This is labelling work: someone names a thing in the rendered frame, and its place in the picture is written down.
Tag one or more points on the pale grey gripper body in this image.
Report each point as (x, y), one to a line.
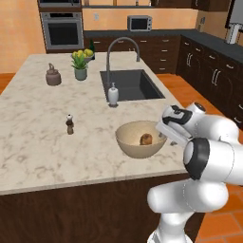
(172, 134)

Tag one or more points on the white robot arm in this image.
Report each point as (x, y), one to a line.
(205, 193)

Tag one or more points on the brown bread roll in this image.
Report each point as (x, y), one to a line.
(146, 139)

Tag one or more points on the dark wood island cabinet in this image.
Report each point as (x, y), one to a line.
(79, 212)

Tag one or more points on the beige bowl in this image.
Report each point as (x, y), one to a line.
(133, 148)

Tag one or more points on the dark sink basin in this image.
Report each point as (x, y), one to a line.
(136, 84)

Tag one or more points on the white soap dispenser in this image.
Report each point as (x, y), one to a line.
(113, 95)

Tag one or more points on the dark wood cupboard run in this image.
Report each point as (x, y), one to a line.
(215, 72)
(155, 50)

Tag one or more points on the grey arched tap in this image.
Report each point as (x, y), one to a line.
(109, 53)

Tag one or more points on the brown pepper grinder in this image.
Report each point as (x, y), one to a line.
(70, 125)

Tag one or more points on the potted plant with yellow flowers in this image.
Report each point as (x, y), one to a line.
(80, 68)

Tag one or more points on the grey toaster oven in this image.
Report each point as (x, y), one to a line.
(139, 23)

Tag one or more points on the bowl of lemons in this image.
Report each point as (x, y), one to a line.
(89, 53)

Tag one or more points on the white countertop appliance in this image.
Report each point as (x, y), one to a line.
(232, 33)

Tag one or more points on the dark green bottle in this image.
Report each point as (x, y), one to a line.
(92, 45)

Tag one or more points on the brown kettle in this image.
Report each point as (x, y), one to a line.
(53, 77)

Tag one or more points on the dark wood wall cupboards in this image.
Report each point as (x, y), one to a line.
(202, 4)

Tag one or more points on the white wall socket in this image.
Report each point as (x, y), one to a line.
(96, 16)

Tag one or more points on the steel wall oven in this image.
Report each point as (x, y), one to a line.
(61, 31)

